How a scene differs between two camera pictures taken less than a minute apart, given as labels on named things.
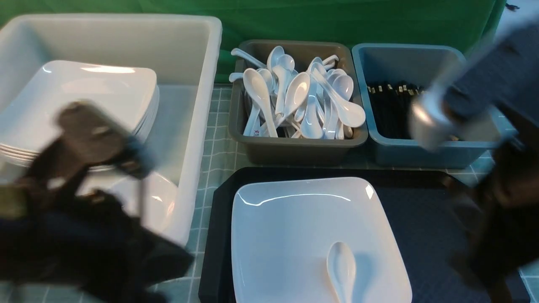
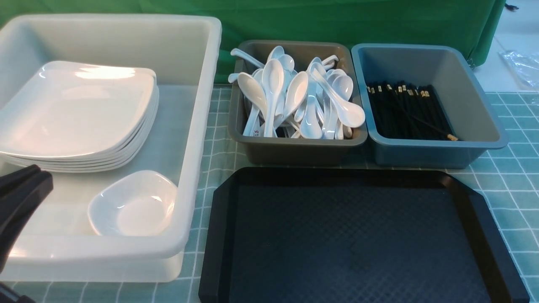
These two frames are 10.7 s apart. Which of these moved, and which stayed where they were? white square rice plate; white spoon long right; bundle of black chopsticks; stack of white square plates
Moved: white square rice plate
Stayed: stack of white square plates; white spoon long right; bundle of black chopsticks
